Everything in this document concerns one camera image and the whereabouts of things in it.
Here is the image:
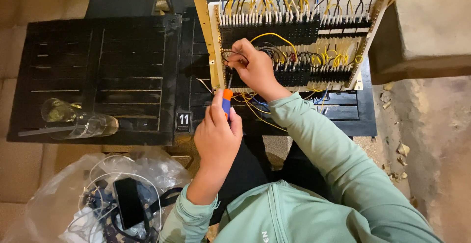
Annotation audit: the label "bundle of yellow black wires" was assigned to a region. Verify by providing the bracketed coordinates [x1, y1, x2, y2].
[220, 0, 374, 25]

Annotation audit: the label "person's left hand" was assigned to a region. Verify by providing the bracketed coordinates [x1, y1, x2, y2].
[194, 89, 243, 171]

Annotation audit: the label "clear plastic cup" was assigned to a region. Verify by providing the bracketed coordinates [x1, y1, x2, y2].
[40, 98, 119, 140]

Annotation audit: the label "hanging yellow blue wires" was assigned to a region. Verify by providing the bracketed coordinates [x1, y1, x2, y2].
[235, 88, 332, 132]

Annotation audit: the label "person's right hand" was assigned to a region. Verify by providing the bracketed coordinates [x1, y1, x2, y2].
[225, 38, 286, 102]

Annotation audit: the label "black phone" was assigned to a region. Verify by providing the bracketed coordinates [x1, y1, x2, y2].
[113, 178, 146, 230]

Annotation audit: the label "small black slatted table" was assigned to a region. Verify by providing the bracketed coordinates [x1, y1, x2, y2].
[175, 8, 378, 137]

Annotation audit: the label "black folding chair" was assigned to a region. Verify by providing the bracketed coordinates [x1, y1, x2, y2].
[85, 0, 174, 19]

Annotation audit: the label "large black slatted table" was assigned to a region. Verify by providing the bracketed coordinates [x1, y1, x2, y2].
[7, 14, 183, 146]

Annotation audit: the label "white wiring board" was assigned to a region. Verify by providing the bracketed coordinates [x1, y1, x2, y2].
[208, 0, 391, 93]

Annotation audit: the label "clear plastic bag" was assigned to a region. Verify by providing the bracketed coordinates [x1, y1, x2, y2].
[24, 149, 192, 243]

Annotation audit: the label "black numbered label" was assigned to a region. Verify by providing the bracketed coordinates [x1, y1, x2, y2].
[175, 111, 192, 133]

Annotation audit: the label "white cable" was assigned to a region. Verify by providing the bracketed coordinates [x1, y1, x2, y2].
[67, 155, 163, 243]

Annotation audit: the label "long yellow looped wire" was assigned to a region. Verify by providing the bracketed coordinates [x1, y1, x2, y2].
[250, 33, 298, 61]

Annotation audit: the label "scattered tan debris scraps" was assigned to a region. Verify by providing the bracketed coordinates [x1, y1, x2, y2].
[379, 82, 419, 209]

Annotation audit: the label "grey concrete block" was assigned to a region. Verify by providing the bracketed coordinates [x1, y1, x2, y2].
[368, 0, 471, 85]

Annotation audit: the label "person's green sweatshirt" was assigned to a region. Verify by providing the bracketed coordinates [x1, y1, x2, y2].
[211, 179, 444, 243]

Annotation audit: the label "grey stick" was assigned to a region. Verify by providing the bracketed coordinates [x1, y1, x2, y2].
[18, 125, 76, 137]

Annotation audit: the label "black strap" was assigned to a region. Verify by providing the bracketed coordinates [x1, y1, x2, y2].
[146, 187, 184, 216]

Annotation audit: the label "black looped wire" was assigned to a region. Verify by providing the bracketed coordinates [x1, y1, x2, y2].
[221, 50, 251, 68]

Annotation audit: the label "person's black trousers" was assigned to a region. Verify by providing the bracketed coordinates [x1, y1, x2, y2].
[209, 136, 333, 226]

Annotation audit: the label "orange blue screwdriver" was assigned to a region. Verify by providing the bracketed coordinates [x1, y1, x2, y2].
[221, 75, 234, 120]

